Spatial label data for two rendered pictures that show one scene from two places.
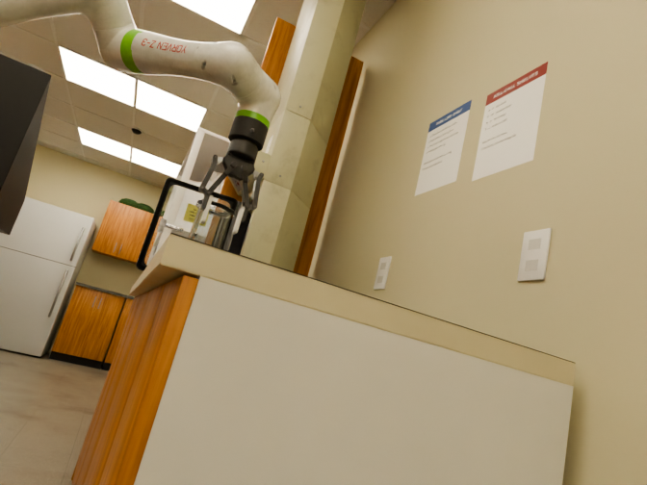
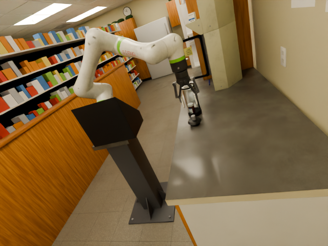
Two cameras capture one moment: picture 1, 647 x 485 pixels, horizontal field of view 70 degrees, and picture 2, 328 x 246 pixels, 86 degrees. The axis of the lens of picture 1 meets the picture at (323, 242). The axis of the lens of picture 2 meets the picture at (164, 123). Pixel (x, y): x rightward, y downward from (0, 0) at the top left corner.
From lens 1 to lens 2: 78 cm
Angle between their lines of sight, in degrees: 57
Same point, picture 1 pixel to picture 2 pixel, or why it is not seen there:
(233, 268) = (185, 201)
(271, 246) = (222, 60)
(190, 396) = (193, 223)
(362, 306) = (233, 198)
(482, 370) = (302, 200)
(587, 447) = not seen: outside the picture
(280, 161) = (206, 18)
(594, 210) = not seen: outside the picture
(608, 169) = not seen: outside the picture
